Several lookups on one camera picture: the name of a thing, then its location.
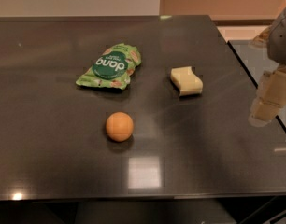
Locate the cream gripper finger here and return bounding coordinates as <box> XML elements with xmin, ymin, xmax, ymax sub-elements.
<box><xmin>249</xmin><ymin>64</ymin><xmax>286</xmax><ymax>127</ymax></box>
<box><xmin>250</xmin><ymin>26</ymin><xmax>271</xmax><ymax>48</ymax></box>

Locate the orange fruit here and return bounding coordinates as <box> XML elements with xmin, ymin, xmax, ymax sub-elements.
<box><xmin>106</xmin><ymin>112</ymin><xmax>134</xmax><ymax>142</ymax></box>

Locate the green rice chip bag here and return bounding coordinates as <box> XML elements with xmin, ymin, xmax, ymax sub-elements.
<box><xmin>76</xmin><ymin>43</ymin><xmax>142</xmax><ymax>90</ymax></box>

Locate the yellow sponge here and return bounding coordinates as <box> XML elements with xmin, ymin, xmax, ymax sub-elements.
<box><xmin>170</xmin><ymin>66</ymin><xmax>203</xmax><ymax>96</ymax></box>

